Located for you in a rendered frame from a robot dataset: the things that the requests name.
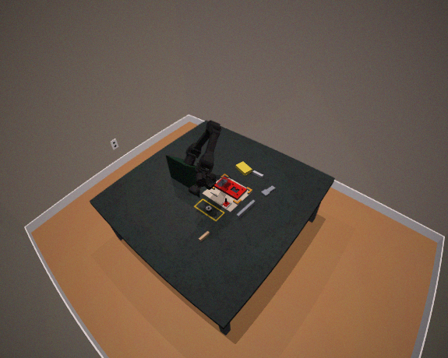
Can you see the tan rectangular block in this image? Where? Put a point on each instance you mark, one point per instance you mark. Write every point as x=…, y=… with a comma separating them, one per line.
x=204, y=236

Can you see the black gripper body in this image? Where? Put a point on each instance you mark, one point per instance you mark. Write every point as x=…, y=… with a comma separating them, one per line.
x=195, y=189

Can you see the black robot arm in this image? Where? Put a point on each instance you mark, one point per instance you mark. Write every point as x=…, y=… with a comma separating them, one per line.
x=206, y=161

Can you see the yellow rectangular block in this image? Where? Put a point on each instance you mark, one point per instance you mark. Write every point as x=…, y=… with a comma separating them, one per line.
x=243, y=168

